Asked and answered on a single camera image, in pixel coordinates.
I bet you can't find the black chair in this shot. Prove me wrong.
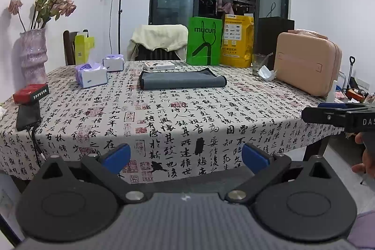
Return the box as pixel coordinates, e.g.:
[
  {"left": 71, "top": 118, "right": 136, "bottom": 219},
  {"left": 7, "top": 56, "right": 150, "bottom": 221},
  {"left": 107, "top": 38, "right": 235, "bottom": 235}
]
[{"left": 137, "top": 45, "right": 182, "bottom": 61}]

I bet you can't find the black power bank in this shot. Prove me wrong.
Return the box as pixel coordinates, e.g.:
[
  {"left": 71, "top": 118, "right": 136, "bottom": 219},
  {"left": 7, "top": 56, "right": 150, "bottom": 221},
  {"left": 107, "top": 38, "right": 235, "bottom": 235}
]
[{"left": 16, "top": 102, "right": 42, "bottom": 132}]

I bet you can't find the clear drinking glass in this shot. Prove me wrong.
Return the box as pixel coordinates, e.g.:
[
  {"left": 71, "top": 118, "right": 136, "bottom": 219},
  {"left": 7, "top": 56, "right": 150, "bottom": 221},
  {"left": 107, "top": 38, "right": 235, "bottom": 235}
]
[{"left": 252, "top": 53, "right": 268, "bottom": 72}]

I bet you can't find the dark wooden chair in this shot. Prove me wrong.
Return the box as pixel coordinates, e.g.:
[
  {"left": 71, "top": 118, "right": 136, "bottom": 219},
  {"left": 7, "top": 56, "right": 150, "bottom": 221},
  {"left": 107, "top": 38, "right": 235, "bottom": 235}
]
[{"left": 63, "top": 30, "right": 89, "bottom": 66}]

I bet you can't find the floor lamp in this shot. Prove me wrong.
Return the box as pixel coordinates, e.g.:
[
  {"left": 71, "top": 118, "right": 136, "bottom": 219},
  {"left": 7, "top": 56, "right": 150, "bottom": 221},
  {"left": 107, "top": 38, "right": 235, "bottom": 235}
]
[{"left": 109, "top": 0, "right": 130, "bottom": 55}]

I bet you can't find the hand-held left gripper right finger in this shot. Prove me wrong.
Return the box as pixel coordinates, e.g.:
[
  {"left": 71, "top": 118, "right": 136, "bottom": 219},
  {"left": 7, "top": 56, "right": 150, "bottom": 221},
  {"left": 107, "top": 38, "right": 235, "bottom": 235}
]
[{"left": 224, "top": 143, "right": 335, "bottom": 204}]

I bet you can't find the person's right hand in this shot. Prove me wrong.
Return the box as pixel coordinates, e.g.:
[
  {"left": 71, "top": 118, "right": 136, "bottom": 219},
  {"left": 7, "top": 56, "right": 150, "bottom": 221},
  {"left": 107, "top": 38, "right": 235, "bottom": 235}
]
[{"left": 352, "top": 131, "right": 375, "bottom": 176}]

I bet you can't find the purple tissue pack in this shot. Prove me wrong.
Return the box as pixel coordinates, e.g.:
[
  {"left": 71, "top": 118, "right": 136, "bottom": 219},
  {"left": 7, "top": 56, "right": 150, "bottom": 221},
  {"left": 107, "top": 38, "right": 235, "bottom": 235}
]
[
  {"left": 102, "top": 54, "right": 125, "bottom": 72},
  {"left": 75, "top": 61, "right": 108, "bottom": 89}
]

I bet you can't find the pink hard suitcase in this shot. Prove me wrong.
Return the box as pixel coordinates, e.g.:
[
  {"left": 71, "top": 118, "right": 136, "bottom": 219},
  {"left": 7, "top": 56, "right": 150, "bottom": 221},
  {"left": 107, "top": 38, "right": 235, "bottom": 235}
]
[{"left": 274, "top": 30, "right": 343, "bottom": 97}]

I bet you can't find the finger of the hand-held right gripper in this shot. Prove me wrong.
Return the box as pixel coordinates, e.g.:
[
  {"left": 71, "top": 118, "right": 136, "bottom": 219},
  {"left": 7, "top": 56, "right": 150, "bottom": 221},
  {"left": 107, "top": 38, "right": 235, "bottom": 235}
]
[
  {"left": 318, "top": 103, "right": 367, "bottom": 110},
  {"left": 301, "top": 107, "right": 347, "bottom": 125}
]

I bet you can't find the small white flat box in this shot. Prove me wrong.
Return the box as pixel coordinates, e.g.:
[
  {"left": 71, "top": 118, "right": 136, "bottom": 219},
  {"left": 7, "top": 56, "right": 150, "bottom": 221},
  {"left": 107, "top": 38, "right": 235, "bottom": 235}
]
[{"left": 143, "top": 61, "right": 176, "bottom": 71}]

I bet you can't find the black handled tool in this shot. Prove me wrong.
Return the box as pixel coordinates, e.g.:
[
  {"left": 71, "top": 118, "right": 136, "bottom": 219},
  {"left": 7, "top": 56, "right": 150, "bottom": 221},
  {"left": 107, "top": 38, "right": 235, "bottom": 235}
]
[{"left": 345, "top": 56, "right": 356, "bottom": 92}]

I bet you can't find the yellow package bag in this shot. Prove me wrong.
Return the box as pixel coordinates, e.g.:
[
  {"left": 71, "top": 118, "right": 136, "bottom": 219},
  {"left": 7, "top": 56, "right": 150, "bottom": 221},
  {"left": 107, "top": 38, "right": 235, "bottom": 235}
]
[{"left": 220, "top": 14, "right": 254, "bottom": 68}]

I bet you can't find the yellow-green carton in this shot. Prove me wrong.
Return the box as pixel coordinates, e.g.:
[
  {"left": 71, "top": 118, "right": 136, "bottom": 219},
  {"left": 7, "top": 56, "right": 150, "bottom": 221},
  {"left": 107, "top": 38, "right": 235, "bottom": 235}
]
[{"left": 75, "top": 30, "right": 96, "bottom": 65}]

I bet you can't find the pink ceramic vase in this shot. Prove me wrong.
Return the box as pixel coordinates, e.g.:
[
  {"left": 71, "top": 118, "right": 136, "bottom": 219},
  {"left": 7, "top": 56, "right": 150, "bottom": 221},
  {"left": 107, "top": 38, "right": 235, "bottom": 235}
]
[{"left": 19, "top": 28, "right": 48, "bottom": 86}]

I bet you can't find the crumpled white paper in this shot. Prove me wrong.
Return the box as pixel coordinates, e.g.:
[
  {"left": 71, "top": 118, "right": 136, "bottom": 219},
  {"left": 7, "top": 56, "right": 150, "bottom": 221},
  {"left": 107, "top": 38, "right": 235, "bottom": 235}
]
[{"left": 257, "top": 65, "right": 278, "bottom": 81}]

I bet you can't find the red and black box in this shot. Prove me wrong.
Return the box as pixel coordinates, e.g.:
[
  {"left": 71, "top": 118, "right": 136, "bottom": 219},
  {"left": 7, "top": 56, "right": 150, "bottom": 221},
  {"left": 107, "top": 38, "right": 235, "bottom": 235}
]
[{"left": 12, "top": 84, "right": 50, "bottom": 104}]

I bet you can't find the black paper bag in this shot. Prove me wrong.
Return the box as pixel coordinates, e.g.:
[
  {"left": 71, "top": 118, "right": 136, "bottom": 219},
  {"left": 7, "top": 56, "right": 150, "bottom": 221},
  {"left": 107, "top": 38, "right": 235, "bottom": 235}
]
[{"left": 252, "top": 2, "right": 295, "bottom": 63}]

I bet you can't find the grey towel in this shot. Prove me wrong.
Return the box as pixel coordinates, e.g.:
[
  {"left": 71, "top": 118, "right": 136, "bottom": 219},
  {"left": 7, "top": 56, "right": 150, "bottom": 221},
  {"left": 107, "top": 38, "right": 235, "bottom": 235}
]
[{"left": 139, "top": 68, "right": 228, "bottom": 90}]

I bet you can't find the cream cloth on chair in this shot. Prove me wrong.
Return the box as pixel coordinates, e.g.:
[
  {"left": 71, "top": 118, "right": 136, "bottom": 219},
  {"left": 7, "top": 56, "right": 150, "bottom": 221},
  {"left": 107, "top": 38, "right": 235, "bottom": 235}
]
[{"left": 130, "top": 24, "right": 188, "bottom": 61}]

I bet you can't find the green paper bag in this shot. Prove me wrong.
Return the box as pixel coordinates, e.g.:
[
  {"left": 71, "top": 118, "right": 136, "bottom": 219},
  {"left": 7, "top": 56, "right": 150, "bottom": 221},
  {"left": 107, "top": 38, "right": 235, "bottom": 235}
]
[{"left": 186, "top": 16, "right": 224, "bottom": 66}]

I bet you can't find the calligraphy print tablecloth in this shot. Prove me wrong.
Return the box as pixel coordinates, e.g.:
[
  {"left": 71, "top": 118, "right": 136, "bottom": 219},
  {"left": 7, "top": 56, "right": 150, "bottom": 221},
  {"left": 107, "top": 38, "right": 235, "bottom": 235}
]
[{"left": 0, "top": 59, "right": 347, "bottom": 184}]

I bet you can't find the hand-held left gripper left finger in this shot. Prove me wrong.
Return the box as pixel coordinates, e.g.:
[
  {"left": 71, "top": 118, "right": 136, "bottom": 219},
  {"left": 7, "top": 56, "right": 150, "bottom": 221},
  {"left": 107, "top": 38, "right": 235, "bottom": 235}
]
[{"left": 35, "top": 143, "right": 145, "bottom": 204}]

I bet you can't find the black cable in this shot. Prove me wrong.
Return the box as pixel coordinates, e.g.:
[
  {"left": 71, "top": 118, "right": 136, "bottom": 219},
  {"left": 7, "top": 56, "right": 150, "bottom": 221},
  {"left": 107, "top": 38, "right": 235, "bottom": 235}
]
[{"left": 26, "top": 123, "right": 44, "bottom": 164}]

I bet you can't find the lilac clothing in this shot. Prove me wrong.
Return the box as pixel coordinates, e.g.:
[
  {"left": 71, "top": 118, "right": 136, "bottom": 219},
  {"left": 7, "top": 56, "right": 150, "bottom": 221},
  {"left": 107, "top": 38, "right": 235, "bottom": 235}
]
[{"left": 347, "top": 210, "right": 375, "bottom": 250}]

